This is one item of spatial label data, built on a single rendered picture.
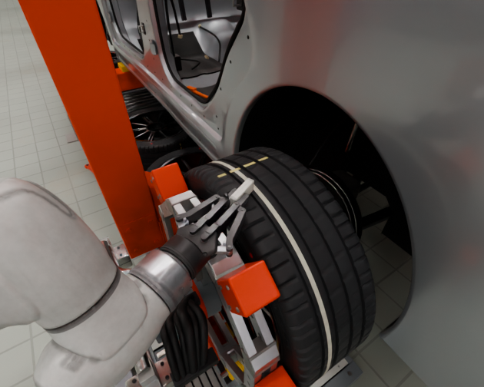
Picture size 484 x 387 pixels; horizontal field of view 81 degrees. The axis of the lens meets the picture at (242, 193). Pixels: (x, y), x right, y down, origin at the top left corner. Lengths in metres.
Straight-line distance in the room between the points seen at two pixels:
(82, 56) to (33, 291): 0.68
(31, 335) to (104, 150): 1.28
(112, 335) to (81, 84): 0.70
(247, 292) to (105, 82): 0.71
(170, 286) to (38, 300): 0.16
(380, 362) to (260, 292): 1.34
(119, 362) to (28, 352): 1.59
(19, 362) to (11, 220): 1.68
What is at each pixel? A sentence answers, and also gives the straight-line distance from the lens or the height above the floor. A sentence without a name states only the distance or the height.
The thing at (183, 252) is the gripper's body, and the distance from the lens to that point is 0.46.
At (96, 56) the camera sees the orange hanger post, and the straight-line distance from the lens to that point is 0.93.
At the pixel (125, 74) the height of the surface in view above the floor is 0.66.
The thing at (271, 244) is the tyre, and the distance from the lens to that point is 0.56.
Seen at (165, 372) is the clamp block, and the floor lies 0.95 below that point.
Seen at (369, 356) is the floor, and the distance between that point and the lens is 1.79.
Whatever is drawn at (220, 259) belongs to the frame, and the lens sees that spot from 0.57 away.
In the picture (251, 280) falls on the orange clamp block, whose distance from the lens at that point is 0.51.
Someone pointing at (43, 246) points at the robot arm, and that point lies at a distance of 0.35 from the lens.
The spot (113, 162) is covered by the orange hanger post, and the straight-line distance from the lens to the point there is 1.06.
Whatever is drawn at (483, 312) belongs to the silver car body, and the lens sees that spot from 0.71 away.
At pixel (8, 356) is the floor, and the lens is 2.05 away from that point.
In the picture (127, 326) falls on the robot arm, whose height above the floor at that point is 1.23.
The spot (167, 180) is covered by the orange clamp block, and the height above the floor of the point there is 1.10.
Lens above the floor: 1.59
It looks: 42 degrees down
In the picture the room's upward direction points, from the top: straight up
